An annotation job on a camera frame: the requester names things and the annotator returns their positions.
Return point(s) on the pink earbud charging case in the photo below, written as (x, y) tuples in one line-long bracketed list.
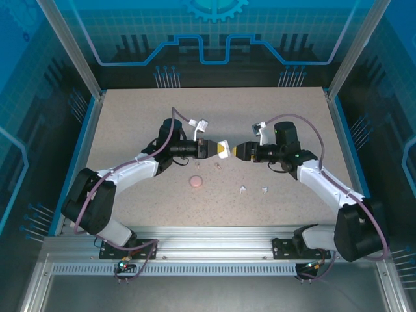
[(196, 182)]

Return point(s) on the white earbud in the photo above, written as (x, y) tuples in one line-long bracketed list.
[(265, 189), (242, 189)]

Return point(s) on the black base plate left arm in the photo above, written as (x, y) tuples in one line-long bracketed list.
[(146, 248)]

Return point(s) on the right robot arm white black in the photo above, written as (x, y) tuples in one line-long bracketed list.
[(325, 182)]

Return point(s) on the black base plate right arm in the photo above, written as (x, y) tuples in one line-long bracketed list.
[(282, 248)]

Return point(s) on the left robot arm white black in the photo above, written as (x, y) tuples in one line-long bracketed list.
[(107, 224)]

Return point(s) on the small connector board with LED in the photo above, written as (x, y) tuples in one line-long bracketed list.
[(312, 266), (124, 266)]

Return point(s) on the metal front tray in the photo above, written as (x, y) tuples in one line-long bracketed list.
[(208, 292)]

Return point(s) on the aluminium side frame rail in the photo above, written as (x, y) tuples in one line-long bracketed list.
[(92, 130), (341, 130)]

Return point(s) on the aluminium mounting rail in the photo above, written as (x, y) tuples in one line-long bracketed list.
[(214, 242)]

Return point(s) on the aluminium frame post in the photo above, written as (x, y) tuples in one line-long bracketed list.
[(70, 48), (360, 48)]

